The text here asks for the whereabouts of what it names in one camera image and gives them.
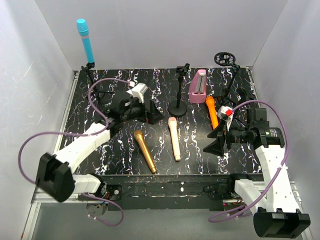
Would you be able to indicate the pink microphone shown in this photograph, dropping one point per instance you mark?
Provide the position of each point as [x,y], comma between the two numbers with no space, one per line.
[172,124]

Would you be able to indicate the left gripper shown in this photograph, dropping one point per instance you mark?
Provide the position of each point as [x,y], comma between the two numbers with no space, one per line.
[147,114]

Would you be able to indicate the black round-base mic stand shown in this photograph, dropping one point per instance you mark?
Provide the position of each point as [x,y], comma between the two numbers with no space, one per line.
[178,108]

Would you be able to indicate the pink metronome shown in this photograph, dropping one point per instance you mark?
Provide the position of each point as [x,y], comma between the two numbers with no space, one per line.
[197,92]

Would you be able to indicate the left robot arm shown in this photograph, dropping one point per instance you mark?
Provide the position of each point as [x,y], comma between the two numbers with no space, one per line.
[56,172]

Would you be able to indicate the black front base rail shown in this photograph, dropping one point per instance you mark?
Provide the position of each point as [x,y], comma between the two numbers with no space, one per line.
[161,192]

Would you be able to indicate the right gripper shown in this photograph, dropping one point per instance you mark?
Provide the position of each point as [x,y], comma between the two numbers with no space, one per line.
[227,136]

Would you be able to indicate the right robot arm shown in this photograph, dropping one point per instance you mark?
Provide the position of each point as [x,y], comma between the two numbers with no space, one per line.
[276,213]

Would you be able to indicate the blue microphone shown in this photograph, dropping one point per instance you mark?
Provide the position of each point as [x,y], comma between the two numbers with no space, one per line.
[83,31]

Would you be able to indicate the gold microphone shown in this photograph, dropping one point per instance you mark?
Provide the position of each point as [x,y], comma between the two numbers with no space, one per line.
[139,137]

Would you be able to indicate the shock-mount tripod mic stand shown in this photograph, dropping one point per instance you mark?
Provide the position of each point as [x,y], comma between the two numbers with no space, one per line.
[234,91]

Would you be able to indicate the orange microphone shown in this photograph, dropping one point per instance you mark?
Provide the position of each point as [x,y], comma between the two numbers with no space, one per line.
[211,105]

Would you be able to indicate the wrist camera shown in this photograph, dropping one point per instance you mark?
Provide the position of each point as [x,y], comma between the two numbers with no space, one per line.
[138,91]
[225,115]

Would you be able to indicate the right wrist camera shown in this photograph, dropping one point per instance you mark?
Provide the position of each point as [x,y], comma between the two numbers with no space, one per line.
[225,115]

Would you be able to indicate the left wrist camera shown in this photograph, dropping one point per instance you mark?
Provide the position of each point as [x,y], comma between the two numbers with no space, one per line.
[138,91]

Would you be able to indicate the black tripod mic stand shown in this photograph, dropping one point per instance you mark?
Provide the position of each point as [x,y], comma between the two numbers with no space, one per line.
[97,93]

